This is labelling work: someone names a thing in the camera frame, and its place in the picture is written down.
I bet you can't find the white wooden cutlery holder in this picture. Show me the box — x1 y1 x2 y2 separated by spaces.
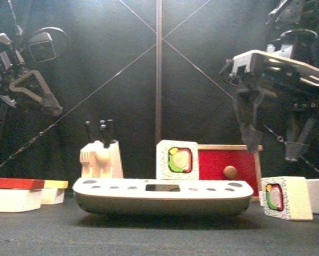
78 139 125 180

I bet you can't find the red wooden drawer box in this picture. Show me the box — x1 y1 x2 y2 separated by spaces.
197 143 265 202

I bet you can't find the black handled toy knife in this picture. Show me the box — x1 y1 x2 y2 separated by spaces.
98 119 111 149
85 120 95 144
106 118 118 144

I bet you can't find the thin diagonal brace wire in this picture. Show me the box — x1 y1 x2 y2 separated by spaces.
0 0 213 177
118 0 319 181

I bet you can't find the sushi roll piece speckled side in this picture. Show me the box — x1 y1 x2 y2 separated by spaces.
260 176 316 222

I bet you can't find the yellow topped nigiri toy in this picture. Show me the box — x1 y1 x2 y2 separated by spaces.
41 179 71 206

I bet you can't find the vertical metal frame pole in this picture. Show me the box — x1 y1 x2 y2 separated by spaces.
154 0 165 145

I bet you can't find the red topped nigiri toy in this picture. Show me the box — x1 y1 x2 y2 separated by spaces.
0 176 47 214

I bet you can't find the white grey kitchen scale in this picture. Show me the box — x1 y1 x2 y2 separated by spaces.
71 177 256 217

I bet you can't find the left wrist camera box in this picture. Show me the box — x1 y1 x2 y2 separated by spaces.
25 31 61 64

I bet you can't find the sushi roll piece red rim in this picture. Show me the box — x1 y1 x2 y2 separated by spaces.
155 139 201 182

